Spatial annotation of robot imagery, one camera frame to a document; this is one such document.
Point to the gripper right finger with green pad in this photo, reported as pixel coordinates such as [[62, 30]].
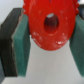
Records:
[[77, 46]]

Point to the gripper left finger with green pad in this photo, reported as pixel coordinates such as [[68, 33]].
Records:
[[15, 43]]

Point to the red gear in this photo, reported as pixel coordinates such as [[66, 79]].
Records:
[[51, 22]]

